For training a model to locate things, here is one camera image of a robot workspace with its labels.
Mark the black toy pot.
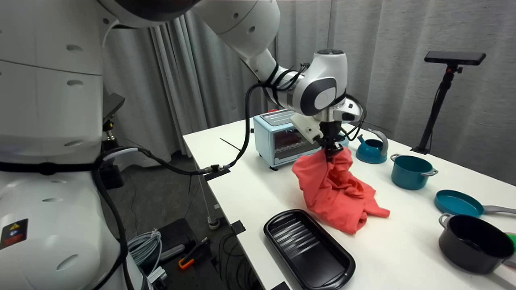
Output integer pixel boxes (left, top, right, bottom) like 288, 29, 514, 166
437, 213, 516, 278

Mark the teal toy kettle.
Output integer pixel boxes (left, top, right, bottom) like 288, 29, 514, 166
354, 128, 390, 166

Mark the light blue toaster oven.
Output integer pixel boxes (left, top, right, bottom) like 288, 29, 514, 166
251, 108, 351, 173

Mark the metal table leg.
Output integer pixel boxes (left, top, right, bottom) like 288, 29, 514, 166
191, 173, 222, 231

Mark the long black tape strip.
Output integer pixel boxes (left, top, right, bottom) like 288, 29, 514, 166
203, 166, 232, 182

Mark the black camera bar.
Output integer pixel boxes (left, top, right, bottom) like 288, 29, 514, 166
422, 50, 486, 68

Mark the small black camera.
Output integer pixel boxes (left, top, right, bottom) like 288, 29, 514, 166
101, 92, 127, 124

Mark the teal toy pot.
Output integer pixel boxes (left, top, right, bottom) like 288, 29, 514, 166
388, 153, 438, 192

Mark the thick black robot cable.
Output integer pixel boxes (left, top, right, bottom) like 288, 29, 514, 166
93, 63, 367, 290

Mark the black floor box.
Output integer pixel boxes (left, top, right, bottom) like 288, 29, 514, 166
154, 216, 198, 265

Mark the black ridged tray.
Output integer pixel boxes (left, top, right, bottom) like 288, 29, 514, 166
262, 208, 357, 290

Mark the white blue cable bundle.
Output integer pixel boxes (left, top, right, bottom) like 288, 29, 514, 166
127, 229, 169, 287

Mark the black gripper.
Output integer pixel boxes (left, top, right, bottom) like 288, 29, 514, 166
317, 120, 346, 163

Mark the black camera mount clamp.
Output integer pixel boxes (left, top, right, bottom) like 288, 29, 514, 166
96, 141, 133, 191

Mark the red shirt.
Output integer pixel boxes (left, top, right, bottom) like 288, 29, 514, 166
290, 147, 391, 237

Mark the orange handled tool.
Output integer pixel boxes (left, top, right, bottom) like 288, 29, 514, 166
175, 236, 212, 273

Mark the black tripod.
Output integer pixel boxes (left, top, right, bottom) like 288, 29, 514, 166
409, 63, 464, 157

